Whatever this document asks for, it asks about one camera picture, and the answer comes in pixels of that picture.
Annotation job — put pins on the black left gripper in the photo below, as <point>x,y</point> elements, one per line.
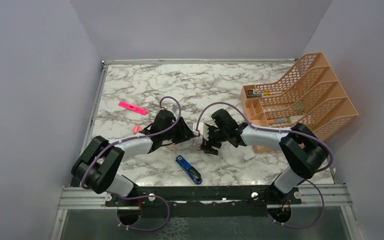
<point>185,133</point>

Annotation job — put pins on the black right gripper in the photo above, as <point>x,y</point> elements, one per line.
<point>210,129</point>

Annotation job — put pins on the blue stapler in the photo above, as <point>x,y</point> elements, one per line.
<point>192,173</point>

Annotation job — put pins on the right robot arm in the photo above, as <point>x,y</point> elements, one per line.
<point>303,151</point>

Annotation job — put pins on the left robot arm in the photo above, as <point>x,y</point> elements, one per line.
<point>97,166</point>

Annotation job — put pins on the pink eraser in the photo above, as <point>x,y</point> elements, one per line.
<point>169,145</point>

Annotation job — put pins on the pink capped small bottle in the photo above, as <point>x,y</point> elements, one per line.
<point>137,129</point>

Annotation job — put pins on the pink flat plastic bar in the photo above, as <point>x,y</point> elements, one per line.
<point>133,108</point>

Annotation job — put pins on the black piano keyboard ruler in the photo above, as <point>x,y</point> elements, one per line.
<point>253,93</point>

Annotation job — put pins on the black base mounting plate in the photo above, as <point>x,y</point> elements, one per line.
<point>202,201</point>

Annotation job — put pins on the yellow pen in organizer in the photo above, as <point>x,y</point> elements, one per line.
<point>267,93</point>

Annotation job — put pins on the peach plastic desk organizer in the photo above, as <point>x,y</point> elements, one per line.
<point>308,93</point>

